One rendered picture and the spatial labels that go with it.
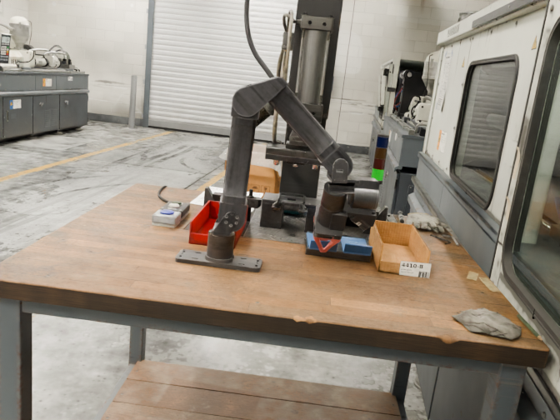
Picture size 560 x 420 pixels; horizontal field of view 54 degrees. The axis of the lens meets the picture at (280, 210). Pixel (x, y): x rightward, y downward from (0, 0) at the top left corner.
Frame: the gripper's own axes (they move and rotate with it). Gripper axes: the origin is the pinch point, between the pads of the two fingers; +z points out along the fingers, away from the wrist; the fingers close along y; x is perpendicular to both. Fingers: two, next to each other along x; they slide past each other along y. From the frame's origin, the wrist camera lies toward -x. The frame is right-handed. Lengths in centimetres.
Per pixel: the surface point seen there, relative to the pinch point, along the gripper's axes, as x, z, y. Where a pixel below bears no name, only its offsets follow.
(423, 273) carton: -25.0, -0.8, -6.5
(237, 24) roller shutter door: 117, 368, 895
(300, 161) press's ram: 7.5, -3.4, 28.8
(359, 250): -9.4, 0.3, -0.1
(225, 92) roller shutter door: 127, 480, 834
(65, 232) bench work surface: 65, 3, -3
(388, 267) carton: -16.3, -1.0, -5.8
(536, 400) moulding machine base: -47, 3, -36
